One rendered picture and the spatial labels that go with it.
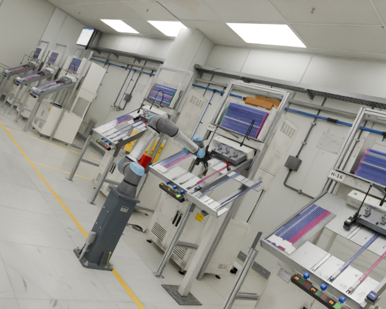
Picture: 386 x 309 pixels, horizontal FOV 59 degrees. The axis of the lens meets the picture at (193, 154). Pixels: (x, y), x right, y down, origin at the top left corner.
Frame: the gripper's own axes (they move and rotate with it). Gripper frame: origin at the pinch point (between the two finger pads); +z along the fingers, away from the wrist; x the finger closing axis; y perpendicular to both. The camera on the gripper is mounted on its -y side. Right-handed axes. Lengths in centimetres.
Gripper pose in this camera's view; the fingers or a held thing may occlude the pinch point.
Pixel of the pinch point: (206, 168)
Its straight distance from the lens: 310.8
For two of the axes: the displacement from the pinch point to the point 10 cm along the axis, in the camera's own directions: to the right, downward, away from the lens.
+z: 3.1, 7.7, 5.6
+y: 7.4, -5.6, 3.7
